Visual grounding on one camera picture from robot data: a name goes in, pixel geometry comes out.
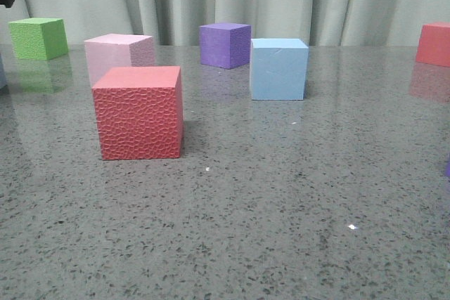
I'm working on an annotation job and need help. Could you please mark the light blue foam cube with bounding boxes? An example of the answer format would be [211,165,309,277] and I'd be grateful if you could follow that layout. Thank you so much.
[0,57,7,89]
[250,38,309,100]

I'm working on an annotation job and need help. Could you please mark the green foam cube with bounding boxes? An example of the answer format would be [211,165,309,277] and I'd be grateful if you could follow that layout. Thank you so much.
[8,18,69,60]

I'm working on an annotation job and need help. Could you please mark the pink foam cube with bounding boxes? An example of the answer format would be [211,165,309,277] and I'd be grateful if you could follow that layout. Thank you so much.
[84,34,155,86]

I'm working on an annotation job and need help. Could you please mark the red textured foam cube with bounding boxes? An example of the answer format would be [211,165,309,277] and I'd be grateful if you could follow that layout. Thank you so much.
[91,66,184,160]

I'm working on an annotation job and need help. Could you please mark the purple foam cube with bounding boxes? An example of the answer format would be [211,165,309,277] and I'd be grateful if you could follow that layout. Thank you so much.
[199,22,252,69]

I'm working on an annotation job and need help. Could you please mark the red foam cube far right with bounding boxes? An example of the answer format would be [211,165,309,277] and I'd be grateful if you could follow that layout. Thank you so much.
[416,22,450,67]

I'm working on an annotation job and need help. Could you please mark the purple cube at right edge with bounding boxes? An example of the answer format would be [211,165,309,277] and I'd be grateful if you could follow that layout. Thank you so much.
[444,157,450,178]

